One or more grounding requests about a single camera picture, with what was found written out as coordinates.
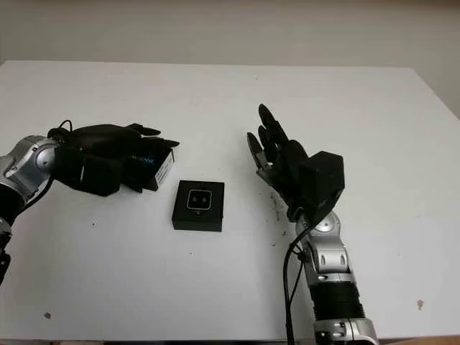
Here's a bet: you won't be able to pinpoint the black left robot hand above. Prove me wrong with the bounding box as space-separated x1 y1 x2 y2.
53 122 180 195

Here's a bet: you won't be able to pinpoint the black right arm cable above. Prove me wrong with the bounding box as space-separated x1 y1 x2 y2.
282 215 314 345

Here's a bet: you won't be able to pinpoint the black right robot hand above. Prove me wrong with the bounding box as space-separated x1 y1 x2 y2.
246 103 314 217

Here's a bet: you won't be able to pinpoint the black RealSense box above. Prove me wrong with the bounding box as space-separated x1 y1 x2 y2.
126 144 178 192

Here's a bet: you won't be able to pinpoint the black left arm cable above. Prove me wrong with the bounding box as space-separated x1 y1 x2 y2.
47 119 75 142

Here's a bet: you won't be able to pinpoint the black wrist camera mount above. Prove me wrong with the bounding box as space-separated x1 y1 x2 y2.
298 150 346 226
53 146 126 197

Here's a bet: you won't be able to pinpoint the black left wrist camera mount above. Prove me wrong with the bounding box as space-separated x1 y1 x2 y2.
53 146 126 197

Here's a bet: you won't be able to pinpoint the small silver depth camera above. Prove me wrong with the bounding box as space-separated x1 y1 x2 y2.
186 188 212 211

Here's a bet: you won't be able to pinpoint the black box base with insert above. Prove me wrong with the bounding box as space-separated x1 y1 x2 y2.
170 180 226 232

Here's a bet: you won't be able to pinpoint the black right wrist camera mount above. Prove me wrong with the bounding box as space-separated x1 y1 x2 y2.
298 150 346 226

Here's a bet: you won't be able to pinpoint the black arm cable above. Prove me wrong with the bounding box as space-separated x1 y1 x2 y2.
282 215 314 345
47 119 75 142

